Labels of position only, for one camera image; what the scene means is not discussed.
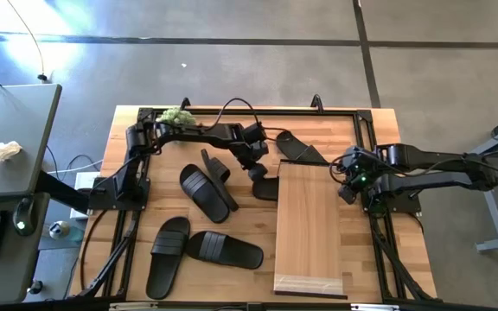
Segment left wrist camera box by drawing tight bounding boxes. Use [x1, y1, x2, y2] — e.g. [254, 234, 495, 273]
[242, 122, 269, 144]

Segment grey desk with keyboard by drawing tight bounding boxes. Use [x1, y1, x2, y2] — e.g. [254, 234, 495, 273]
[0, 192, 52, 307]

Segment crumpled white tissue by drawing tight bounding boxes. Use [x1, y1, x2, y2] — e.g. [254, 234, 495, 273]
[0, 140, 23, 168]

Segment black computer mouse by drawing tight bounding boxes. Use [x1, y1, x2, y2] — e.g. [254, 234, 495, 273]
[12, 196, 37, 238]

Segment silver metal bracket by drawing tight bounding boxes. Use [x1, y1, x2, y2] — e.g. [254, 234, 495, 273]
[109, 301, 159, 311]
[350, 303, 401, 311]

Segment thin floor cable with plug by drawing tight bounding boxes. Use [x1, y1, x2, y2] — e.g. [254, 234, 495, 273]
[5, 0, 49, 83]

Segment grey desk top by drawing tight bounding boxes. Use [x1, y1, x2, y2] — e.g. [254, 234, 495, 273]
[0, 83, 63, 200]

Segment silver round can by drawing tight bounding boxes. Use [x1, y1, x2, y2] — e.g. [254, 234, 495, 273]
[48, 219, 71, 241]

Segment green fuzzy plush ball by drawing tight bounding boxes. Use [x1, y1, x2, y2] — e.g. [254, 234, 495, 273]
[156, 106, 198, 127]

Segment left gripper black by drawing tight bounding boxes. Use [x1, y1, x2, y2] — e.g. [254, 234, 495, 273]
[231, 140, 271, 183]

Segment black aluminium table frame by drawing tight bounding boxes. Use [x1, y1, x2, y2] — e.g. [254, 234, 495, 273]
[69, 105, 440, 303]

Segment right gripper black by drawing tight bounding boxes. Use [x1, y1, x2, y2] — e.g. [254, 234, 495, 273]
[337, 145, 378, 206]

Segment white power strip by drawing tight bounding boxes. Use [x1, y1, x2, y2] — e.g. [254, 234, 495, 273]
[69, 171, 102, 220]

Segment black desk foot beam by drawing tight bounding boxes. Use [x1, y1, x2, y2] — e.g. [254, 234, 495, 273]
[36, 170, 93, 213]

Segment wooden shelf black metal legs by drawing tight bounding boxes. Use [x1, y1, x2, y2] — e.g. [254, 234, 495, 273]
[272, 159, 349, 301]

